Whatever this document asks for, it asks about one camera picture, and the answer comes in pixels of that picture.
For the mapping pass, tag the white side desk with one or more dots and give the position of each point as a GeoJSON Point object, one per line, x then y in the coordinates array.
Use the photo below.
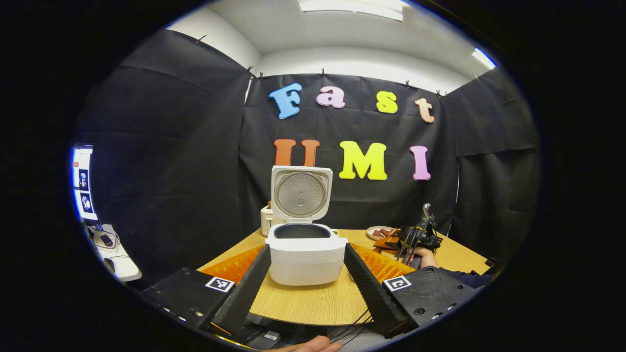
{"type": "Point", "coordinates": [122, 264]}

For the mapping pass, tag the white rice cooker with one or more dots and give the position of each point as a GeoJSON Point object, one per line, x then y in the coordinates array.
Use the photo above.
{"type": "Point", "coordinates": [305, 259]}

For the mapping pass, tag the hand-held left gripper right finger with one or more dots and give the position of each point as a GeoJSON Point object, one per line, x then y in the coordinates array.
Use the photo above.
{"type": "Point", "coordinates": [371, 293]}

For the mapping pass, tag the dark computer mouse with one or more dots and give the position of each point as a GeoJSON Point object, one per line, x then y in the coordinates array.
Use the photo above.
{"type": "Point", "coordinates": [109, 265]}

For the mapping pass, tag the long ceiling light panel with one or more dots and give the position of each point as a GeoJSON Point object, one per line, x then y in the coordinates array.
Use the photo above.
{"type": "Point", "coordinates": [352, 7]}

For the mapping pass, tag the small black device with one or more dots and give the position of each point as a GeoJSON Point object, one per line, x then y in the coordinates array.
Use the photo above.
{"type": "Point", "coordinates": [106, 239]}

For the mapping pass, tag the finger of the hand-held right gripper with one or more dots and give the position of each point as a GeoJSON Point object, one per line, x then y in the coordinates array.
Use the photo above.
{"type": "Point", "coordinates": [389, 243]}

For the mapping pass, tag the black backdrop cloth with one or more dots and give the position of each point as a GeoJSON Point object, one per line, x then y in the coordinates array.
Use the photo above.
{"type": "Point", "coordinates": [171, 171]}

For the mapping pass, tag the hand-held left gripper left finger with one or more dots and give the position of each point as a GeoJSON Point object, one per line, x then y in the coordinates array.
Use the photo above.
{"type": "Point", "coordinates": [249, 288]}

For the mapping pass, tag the white toaster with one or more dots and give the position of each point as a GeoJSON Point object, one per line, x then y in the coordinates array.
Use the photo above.
{"type": "Point", "coordinates": [265, 222]}

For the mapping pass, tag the white round plate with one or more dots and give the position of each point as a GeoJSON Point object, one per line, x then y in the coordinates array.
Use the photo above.
{"type": "Point", "coordinates": [371, 233]}

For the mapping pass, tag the computer monitor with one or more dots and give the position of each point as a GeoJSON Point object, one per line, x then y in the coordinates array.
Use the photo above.
{"type": "Point", "coordinates": [84, 186]}

